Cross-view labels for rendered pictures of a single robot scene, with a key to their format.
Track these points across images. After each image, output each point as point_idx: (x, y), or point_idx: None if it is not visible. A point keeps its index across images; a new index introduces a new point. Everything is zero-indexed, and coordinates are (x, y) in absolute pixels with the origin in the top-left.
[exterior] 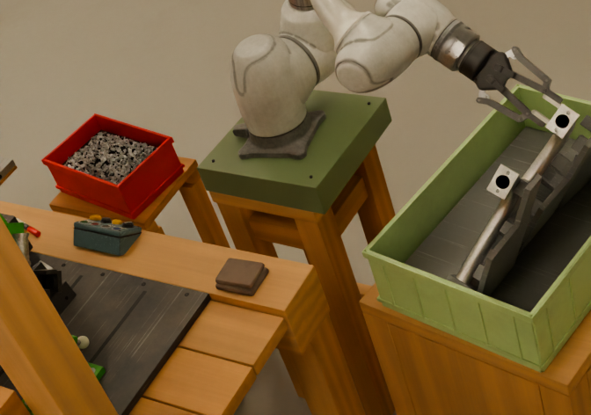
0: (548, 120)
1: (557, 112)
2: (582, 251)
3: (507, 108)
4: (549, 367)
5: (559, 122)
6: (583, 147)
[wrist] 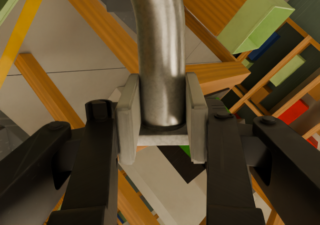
0: (138, 122)
1: (177, 144)
2: (3, 16)
3: (39, 213)
4: None
5: (144, 47)
6: (133, 31)
